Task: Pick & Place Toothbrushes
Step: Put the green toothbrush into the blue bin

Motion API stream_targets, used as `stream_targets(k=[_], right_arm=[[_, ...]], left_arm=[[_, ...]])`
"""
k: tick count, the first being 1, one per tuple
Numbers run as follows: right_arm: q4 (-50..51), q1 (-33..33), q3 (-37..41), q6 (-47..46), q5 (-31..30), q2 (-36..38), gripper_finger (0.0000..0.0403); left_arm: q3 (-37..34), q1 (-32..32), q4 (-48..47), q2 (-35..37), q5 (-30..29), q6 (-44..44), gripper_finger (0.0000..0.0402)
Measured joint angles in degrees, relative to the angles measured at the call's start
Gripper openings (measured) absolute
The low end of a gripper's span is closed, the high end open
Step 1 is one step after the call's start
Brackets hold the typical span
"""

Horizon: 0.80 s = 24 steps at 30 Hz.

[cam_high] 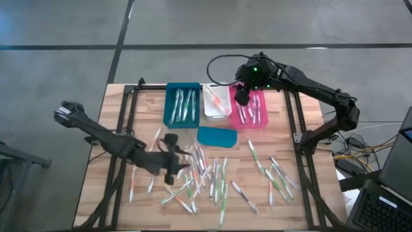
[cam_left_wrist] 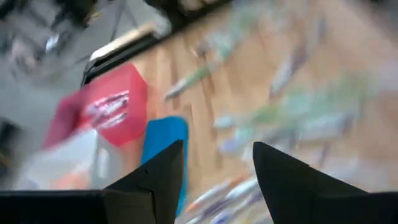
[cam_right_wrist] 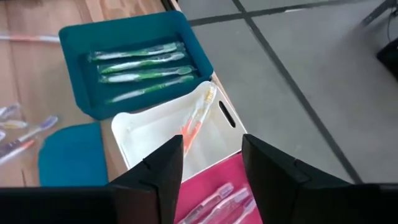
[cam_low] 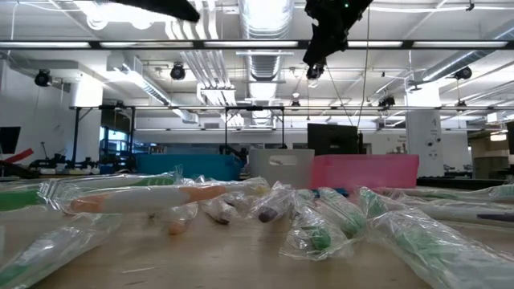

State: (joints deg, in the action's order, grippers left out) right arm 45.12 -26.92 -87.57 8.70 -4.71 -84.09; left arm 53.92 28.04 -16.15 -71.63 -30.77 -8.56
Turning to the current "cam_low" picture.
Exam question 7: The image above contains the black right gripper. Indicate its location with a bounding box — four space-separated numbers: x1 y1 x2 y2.
304 0 373 67

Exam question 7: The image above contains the black overhead rig bar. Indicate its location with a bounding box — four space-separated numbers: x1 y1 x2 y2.
0 39 514 51

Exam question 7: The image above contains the black monitor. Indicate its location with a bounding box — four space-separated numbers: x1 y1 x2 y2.
307 123 360 156

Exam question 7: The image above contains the white hanging light fixture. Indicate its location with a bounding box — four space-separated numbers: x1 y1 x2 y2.
195 87 239 108

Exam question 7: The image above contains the pink plastic bin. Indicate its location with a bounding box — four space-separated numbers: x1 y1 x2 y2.
311 154 420 192

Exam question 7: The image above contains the white plastic bin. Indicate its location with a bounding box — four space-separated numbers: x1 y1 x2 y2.
247 149 316 189

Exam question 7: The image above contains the teal plastic bin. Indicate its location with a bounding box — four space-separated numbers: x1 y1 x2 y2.
136 154 245 181

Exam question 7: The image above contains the green wrapped toothbrush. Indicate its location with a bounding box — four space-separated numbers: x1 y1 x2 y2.
0 214 121 289
316 186 369 240
279 200 357 262
357 187 514 289
0 170 180 213
383 183 514 204

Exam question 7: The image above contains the orange wrapped toothbrush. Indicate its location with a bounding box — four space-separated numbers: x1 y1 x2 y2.
154 202 200 237
47 176 271 216

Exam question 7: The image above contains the black workbench equipment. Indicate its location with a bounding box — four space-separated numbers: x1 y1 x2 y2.
27 152 100 176

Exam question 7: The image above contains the red object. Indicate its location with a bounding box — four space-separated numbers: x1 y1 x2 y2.
0 148 35 166

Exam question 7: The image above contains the silver ceiling duct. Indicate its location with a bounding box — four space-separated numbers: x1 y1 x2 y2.
237 0 297 126

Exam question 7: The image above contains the black metal stand frame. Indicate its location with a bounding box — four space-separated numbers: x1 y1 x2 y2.
222 104 287 156

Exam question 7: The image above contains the black horizontal ceiling rail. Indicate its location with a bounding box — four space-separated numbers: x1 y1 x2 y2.
68 105 514 112

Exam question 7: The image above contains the dark wall monitor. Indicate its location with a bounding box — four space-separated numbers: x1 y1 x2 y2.
0 126 22 155

